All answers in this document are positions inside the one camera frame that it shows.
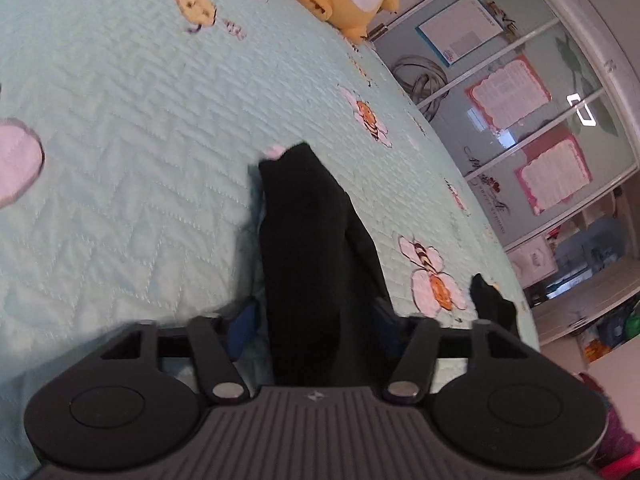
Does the black long-sleeved shirt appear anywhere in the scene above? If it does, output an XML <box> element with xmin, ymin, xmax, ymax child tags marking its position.
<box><xmin>257</xmin><ymin>142</ymin><xmax>521</xmax><ymax>388</ymax></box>

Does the blue-framed paper sheet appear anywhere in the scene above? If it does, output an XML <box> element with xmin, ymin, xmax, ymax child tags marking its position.
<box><xmin>416</xmin><ymin>0</ymin><xmax>503</xmax><ymax>67</ymax></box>

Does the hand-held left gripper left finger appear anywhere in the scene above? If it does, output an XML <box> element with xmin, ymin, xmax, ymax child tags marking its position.
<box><xmin>100</xmin><ymin>305</ymin><xmax>261</xmax><ymax>401</ymax></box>

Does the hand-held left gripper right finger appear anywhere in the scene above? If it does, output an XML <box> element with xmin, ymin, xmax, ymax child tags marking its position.
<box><xmin>372</xmin><ymin>300</ymin><xmax>531</xmax><ymax>403</ymax></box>

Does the bee print quilted bedspread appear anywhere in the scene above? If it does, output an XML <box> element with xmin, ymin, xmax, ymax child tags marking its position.
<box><xmin>0</xmin><ymin>0</ymin><xmax>541</xmax><ymax>480</ymax></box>

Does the white shelf unit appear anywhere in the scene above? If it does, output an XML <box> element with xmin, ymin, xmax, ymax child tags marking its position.
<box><xmin>505</xmin><ymin>185</ymin><xmax>640</xmax><ymax>346</ymax></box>

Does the pink-framed poster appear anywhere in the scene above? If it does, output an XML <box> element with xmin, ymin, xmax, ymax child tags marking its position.
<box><xmin>465</xmin><ymin>55</ymin><xmax>552</xmax><ymax>133</ymax></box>
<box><xmin>515</xmin><ymin>132</ymin><xmax>593</xmax><ymax>216</ymax></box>

